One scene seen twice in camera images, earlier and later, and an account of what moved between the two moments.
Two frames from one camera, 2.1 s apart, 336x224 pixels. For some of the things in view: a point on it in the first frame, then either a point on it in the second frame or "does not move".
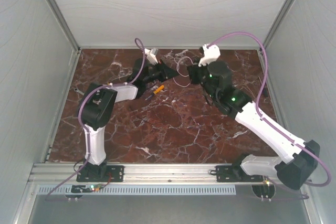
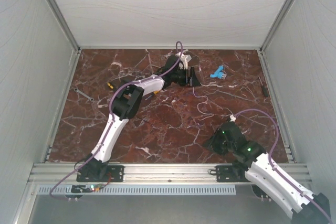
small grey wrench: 80,92 does not move
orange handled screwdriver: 159,89 does not move
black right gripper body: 198,75 → 219,144
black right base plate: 227,173 does not move
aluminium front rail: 138,174 does not move
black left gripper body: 153,76 → 181,77
